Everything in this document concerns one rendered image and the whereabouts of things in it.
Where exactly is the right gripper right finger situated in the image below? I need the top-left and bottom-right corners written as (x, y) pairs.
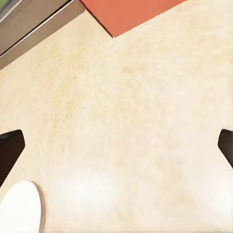
top-left (217, 129), bottom-right (233, 168)

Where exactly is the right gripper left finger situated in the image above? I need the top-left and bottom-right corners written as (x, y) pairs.
top-left (0, 129), bottom-right (25, 188)

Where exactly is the saucer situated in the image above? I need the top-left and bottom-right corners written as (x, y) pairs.
top-left (0, 180), bottom-right (41, 233)

